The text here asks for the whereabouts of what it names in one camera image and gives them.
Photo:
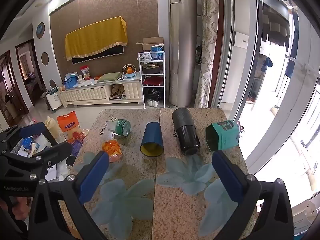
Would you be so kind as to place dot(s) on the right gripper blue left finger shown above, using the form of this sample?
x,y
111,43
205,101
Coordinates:
x,y
75,191

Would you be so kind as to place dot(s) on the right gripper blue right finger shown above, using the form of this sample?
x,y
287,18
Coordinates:
x,y
275,220

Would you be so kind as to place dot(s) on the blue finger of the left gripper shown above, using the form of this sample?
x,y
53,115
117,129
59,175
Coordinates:
x,y
52,155
37,128

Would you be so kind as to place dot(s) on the black cylindrical cup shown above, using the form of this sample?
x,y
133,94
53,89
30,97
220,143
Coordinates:
x,y
186,131

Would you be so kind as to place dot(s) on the orange plastic cup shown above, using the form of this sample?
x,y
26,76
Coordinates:
x,y
112,148

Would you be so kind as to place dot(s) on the blue cup yellow inside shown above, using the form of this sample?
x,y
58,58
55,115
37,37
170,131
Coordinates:
x,y
152,142

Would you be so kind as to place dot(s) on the teal hexagonal cup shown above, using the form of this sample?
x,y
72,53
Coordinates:
x,y
222,135

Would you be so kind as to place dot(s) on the left human hand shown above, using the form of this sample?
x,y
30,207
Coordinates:
x,y
21,209

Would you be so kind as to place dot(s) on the orange rice bag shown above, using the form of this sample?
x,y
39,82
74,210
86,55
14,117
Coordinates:
x,y
70,127

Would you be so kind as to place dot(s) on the white small appliance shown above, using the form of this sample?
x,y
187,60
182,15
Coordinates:
x,y
53,98

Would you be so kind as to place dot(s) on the blue storage container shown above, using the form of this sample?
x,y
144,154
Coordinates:
x,y
70,82

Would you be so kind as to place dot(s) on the red snack bag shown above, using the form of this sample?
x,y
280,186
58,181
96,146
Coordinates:
x,y
85,72

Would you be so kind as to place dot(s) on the green folded cushion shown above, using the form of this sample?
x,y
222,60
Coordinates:
x,y
117,76

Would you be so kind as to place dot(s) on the yellow cloth covered tv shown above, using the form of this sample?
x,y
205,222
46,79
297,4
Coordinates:
x,y
96,38

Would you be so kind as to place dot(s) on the cream tv cabinet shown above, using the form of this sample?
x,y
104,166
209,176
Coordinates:
x,y
91,92

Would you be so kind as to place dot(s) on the fruit basket with oranges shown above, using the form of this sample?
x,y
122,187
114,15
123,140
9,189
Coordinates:
x,y
129,71

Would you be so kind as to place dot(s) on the white metal shelf rack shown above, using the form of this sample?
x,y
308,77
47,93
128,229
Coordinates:
x,y
152,73

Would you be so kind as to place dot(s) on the cardboard box on shelf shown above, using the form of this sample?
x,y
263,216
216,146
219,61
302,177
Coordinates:
x,y
148,42

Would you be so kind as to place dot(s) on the silver standing air conditioner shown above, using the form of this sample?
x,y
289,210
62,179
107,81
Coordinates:
x,y
182,50

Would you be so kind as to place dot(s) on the patterned beige curtain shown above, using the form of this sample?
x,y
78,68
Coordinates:
x,y
210,18

